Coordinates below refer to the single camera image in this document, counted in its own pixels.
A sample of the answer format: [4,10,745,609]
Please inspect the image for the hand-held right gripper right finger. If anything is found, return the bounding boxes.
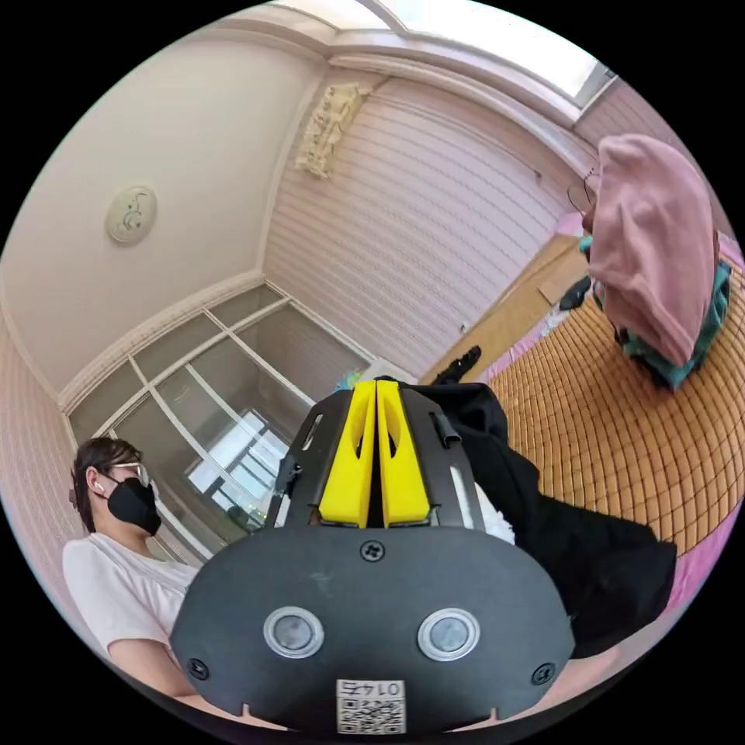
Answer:
[376,378,433,528]

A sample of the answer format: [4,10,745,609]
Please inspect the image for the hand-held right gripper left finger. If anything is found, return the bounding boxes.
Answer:
[318,379,377,528]

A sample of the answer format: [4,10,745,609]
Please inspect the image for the black long pants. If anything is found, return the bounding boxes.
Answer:
[401,345,678,660]

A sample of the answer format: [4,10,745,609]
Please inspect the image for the wooden headboard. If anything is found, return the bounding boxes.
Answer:
[420,231,592,385]

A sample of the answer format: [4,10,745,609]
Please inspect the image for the bed with woven mat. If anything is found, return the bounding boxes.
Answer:
[476,210,745,653]

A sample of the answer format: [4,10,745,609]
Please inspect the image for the person's body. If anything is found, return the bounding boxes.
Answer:
[61,437,202,698]

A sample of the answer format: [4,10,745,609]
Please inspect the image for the pile of clothes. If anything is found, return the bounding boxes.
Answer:
[558,133,732,390]

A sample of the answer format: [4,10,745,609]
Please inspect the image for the round ceiling lamp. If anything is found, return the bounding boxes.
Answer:
[104,185,158,244]

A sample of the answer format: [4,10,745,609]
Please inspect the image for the window with white frame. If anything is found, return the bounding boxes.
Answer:
[61,278,379,566]

